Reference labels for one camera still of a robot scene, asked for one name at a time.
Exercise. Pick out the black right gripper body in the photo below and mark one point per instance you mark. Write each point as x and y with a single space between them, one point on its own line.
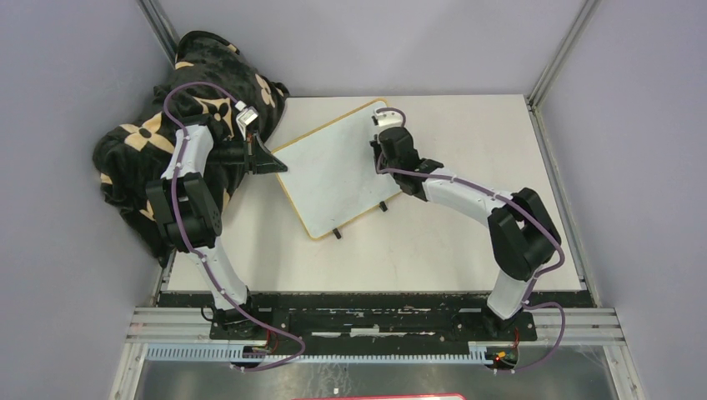
386 163

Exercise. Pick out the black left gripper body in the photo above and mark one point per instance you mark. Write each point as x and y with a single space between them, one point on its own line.
228 152

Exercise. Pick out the yellow framed whiteboard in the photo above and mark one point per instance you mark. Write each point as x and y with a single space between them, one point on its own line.
331 178

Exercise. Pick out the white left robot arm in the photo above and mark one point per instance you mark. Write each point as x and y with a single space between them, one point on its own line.
190 220

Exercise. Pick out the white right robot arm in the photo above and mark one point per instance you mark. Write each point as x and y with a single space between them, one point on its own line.
522 234

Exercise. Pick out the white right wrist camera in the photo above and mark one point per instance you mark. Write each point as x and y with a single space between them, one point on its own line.
388 117

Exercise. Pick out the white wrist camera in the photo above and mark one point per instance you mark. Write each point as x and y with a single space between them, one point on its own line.
388 117
246 115

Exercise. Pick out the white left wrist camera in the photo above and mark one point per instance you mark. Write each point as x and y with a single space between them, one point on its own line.
246 115

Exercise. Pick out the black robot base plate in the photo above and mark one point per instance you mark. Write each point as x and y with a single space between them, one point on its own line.
365 323

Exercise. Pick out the aluminium frame rail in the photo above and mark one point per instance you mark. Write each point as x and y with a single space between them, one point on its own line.
580 354

